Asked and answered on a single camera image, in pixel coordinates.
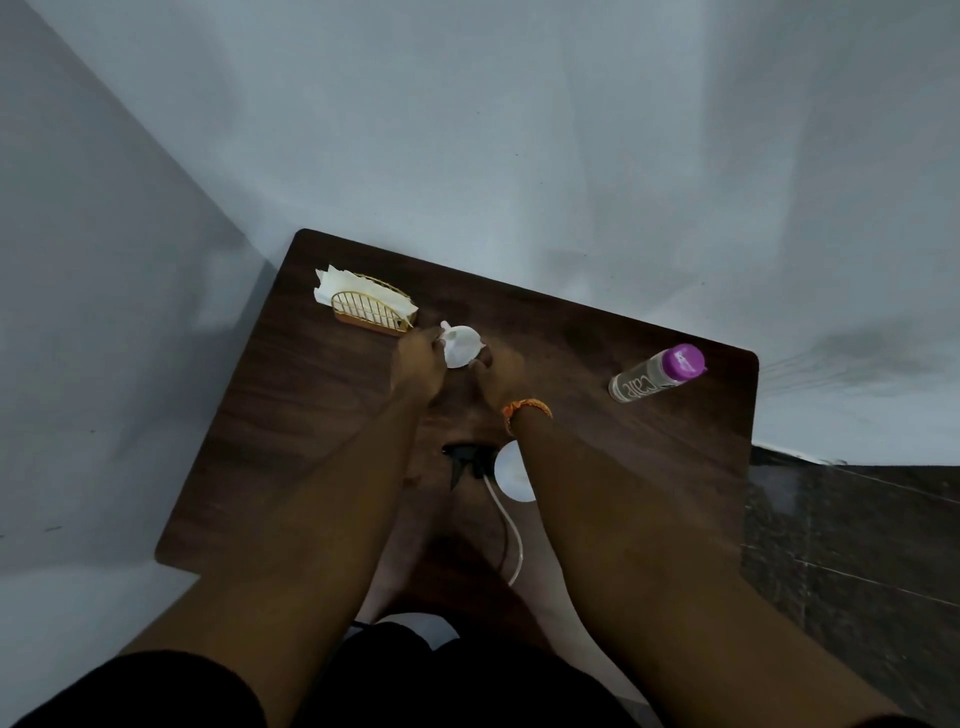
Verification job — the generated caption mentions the person's left hand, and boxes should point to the person's left hand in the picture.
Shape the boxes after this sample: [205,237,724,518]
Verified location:
[389,325,451,408]

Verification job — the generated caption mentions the white round bottle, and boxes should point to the white round bottle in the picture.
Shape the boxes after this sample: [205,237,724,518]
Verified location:
[493,440,538,504]

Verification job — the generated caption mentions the white dip tube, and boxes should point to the white dip tube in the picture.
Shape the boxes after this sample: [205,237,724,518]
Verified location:
[483,475,525,588]

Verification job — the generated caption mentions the gold wire napkin holder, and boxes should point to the gold wire napkin holder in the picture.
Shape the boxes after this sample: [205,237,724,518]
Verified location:
[330,274,418,334]

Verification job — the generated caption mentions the clear bottle with purple cap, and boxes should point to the clear bottle with purple cap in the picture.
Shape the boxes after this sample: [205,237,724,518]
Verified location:
[608,343,708,405]

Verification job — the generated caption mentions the person's right forearm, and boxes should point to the person's right forearm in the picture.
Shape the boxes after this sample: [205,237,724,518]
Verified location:
[508,408,905,728]

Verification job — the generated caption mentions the black spray trigger head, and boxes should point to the black spray trigger head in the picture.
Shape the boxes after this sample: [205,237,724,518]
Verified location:
[441,443,502,492]

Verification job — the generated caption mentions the white paper napkins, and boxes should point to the white paper napkins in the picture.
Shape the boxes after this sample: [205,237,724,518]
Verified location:
[312,264,420,318]

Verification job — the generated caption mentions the black shirt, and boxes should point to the black shirt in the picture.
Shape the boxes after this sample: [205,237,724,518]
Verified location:
[13,621,931,728]

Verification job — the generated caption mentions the person's right hand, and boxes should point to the person's right hand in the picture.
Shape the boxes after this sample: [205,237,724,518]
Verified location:
[468,348,538,423]

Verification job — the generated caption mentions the white plastic funnel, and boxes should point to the white plastic funnel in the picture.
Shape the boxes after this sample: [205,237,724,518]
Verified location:
[438,320,487,370]

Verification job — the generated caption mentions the orange thread wristband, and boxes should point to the orange thread wristband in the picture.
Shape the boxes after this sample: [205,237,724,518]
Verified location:
[501,398,555,437]

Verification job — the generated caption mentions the person's left forearm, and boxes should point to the person's left forearm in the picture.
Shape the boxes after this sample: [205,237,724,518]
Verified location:
[120,390,450,728]

